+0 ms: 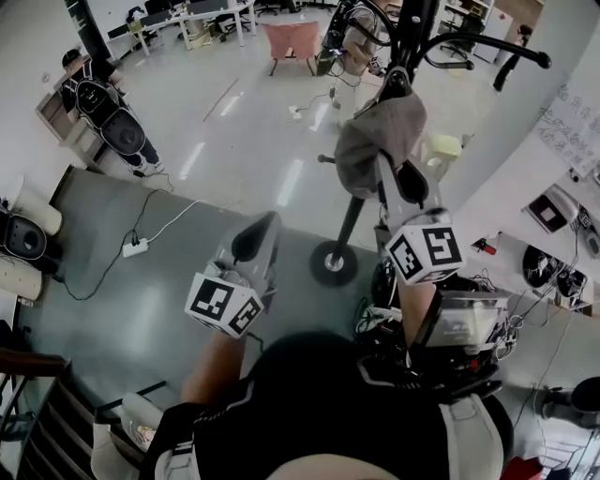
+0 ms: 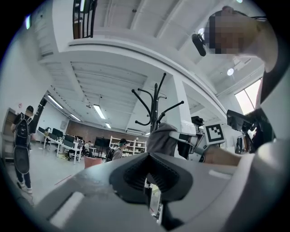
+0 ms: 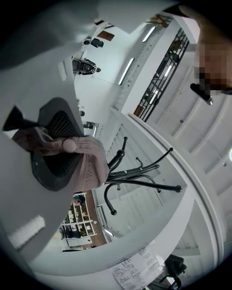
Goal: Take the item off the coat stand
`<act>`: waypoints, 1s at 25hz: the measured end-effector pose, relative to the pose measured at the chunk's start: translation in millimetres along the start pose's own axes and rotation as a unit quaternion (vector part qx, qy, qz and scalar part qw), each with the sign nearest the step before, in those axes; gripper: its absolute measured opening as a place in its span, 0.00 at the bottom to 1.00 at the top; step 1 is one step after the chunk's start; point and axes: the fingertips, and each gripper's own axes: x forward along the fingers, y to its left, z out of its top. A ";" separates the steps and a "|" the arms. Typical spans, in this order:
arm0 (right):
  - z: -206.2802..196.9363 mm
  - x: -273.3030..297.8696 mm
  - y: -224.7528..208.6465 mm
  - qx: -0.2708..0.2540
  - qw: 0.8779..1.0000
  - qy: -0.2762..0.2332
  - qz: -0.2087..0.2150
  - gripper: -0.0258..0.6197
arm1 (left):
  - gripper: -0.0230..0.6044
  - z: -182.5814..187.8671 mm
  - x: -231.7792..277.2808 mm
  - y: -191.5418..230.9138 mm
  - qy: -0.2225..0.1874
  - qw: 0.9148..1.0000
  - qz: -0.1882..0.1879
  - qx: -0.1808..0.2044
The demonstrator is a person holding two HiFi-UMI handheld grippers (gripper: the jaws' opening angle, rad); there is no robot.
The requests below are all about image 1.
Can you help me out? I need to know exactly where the handwritten paper sign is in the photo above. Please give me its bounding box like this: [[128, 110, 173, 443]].
[[533, 82, 600, 179]]

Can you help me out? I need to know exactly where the black pillar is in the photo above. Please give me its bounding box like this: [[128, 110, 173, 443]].
[[65, 0, 113, 62]]

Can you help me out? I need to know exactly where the beige plastic stool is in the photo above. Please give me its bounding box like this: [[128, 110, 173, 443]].
[[424, 133, 465, 179]]

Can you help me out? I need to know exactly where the white power strip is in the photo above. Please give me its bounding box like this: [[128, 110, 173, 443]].
[[122, 237, 152, 259]]

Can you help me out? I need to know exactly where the red chair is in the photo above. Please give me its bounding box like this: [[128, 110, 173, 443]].
[[499, 457, 545, 480]]

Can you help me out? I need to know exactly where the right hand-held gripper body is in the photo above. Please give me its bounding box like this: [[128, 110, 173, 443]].
[[374, 150, 468, 286]]

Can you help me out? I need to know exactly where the wooden cabinet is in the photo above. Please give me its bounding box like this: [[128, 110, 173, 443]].
[[36, 77, 109, 173]]

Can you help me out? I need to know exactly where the cream cushion roll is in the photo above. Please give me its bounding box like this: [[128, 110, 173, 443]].
[[11, 189, 64, 235], [0, 260, 43, 301]]

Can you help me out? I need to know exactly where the tangle of black cables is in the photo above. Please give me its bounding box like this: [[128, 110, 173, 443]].
[[355, 262, 521, 371]]

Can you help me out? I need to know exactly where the black floor cable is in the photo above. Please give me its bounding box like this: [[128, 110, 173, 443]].
[[51, 172, 174, 301]]

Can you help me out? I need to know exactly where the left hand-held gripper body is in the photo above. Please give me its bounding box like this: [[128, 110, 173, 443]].
[[184, 210, 281, 338]]

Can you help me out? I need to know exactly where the pink armchair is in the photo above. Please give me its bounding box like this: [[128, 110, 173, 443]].
[[261, 21, 321, 77]]

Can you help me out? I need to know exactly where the black coat rack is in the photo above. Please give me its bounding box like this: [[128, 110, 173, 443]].
[[311, 0, 553, 287]]

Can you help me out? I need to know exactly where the white office desk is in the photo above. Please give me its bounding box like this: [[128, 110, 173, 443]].
[[106, 0, 258, 51]]

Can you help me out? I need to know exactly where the dark wooden shelf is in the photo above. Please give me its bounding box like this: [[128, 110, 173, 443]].
[[0, 349, 99, 480]]

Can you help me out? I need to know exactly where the gray recorder box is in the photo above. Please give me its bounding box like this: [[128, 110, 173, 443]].
[[421, 289, 510, 349]]

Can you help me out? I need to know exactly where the person's black-clothed torso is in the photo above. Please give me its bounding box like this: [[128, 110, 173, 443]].
[[138, 330, 515, 480]]

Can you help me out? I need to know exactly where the gray chair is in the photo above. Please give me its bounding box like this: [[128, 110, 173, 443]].
[[91, 392, 163, 480]]

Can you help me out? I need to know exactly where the grey cap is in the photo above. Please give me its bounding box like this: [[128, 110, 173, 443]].
[[333, 92, 428, 198]]

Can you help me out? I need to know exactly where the person's left forearm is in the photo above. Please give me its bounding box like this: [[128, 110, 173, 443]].
[[180, 330, 245, 404]]

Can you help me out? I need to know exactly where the white equipment shelf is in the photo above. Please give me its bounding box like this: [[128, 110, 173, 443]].
[[471, 172, 600, 310]]

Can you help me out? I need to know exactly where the white power cable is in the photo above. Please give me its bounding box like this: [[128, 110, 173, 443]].
[[147, 199, 207, 245]]

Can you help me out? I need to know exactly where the person's right forearm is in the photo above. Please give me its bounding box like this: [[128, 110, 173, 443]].
[[397, 278, 440, 351]]

